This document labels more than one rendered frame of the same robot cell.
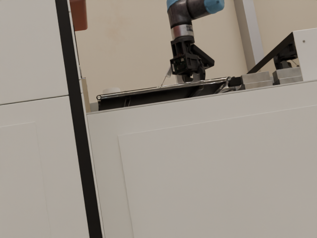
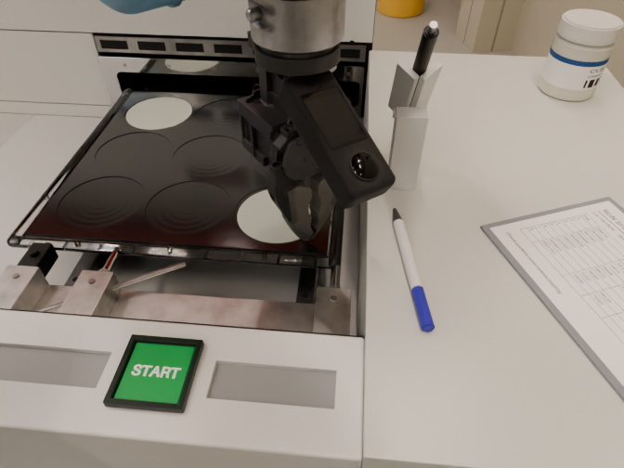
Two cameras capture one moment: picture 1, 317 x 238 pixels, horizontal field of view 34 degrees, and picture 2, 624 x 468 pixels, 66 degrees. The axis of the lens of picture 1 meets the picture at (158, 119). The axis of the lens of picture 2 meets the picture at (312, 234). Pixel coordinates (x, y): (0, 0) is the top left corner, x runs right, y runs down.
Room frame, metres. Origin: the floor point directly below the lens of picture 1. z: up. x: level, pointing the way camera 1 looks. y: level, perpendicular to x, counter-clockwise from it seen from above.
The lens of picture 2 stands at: (1.79, -0.51, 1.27)
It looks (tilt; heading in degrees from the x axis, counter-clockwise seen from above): 44 degrees down; 103
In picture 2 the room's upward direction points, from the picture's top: straight up
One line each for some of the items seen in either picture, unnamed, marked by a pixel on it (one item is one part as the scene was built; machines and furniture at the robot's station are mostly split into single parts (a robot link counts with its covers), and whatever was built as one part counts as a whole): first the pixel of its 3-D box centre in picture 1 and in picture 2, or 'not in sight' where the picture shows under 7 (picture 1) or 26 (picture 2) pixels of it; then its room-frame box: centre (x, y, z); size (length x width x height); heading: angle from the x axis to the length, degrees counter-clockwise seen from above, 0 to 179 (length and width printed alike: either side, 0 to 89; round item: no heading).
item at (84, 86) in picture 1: (87, 111); (232, 86); (1.49, 0.20, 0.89); 0.44 x 0.02 x 0.10; 8
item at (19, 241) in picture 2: (214, 93); (170, 252); (1.56, -0.18, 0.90); 0.38 x 0.01 x 0.01; 8
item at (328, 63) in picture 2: (185, 57); (293, 105); (1.68, -0.12, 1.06); 0.09 x 0.08 x 0.12; 139
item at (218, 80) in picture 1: (165, 88); (83, 151); (1.35, -0.03, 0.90); 0.37 x 0.01 x 0.01; 98
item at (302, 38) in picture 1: (279, 81); (30, 405); (1.51, -0.37, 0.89); 0.55 x 0.09 x 0.14; 8
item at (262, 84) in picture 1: (241, 100); (168, 332); (1.58, -0.26, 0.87); 0.36 x 0.08 x 0.03; 8
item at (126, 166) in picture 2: (157, 101); (210, 157); (1.53, 0.00, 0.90); 0.34 x 0.34 x 0.01; 8
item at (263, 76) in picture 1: (254, 78); (7, 304); (1.43, -0.29, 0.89); 0.08 x 0.03 x 0.03; 98
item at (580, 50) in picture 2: (112, 101); (578, 56); (1.99, 0.16, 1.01); 0.07 x 0.07 x 0.10
